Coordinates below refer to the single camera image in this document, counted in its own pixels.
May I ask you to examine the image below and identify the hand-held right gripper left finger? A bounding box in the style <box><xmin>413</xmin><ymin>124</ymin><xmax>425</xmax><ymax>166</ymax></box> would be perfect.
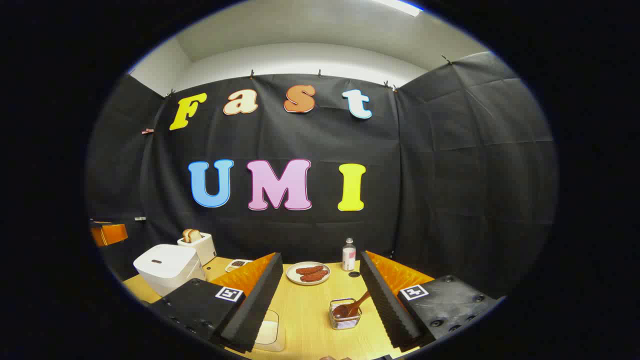
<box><xmin>150</xmin><ymin>252</ymin><xmax>284</xmax><ymax>354</ymax></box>

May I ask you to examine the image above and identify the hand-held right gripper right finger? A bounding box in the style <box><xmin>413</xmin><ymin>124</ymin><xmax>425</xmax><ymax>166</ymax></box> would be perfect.
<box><xmin>359</xmin><ymin>250</ymin><xmax>501</xmax><ymax>352</ymax></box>

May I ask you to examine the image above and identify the clear rice container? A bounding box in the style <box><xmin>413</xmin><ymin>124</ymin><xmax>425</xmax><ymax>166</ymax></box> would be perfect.
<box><xmin>252</xmin><ymin>309</ymin><xmax>286</xmax><ymax>353</ymax></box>

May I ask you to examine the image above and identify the brown wooden spoon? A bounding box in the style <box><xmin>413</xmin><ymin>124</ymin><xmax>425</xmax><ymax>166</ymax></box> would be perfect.
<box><xmin>332</xmin><ymin>290</ymin><xmax>372</xmax><ymax>320</ymax></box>

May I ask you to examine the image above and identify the metal wire chopstick holder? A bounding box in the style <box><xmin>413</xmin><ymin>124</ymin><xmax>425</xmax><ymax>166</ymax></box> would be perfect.
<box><xmin>329</xmin><ymin>298</ymin><xmax>363</xmax><ymax>331</ymax></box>

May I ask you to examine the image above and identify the white rice cooker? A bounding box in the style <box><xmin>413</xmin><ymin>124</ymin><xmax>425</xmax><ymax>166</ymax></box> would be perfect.
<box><xmin>133</xmin><ymin>244</ymin><xmax>207</xmax><ymax>297</ymax></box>

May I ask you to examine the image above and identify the white round plate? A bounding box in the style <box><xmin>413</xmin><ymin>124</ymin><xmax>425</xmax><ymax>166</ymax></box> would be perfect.
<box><xmin>286</xmin><ymin>261</ymin><xmax>331</xmax><ymax>286</ymax></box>

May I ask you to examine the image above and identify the clear bottle pink label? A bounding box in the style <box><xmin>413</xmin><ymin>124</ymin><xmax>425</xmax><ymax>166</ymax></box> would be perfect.
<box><xmin>342</xmin><ymin>237</ymin><xmax>357</xmax><ymax>272</ymax></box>

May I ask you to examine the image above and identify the white toaster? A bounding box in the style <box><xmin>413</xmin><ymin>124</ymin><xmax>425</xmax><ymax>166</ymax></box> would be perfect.
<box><xmin>177</xmin><ymin>232</ymin><xmax>218</xmax><ymax>266</ymax></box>

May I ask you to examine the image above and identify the black backdrop cloth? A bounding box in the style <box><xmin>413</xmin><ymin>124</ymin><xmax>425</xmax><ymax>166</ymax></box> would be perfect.
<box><xmin>85</xmin><ymin>50</ymin><xmax>559</xmax><ymax>301</ymax></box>

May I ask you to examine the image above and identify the long ceiling light strip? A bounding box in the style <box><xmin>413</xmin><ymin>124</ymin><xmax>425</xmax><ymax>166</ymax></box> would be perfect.
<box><xmin>372</xmin><ymin>0</ymin><xmax>423</xmax><ymax>17</ymax></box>

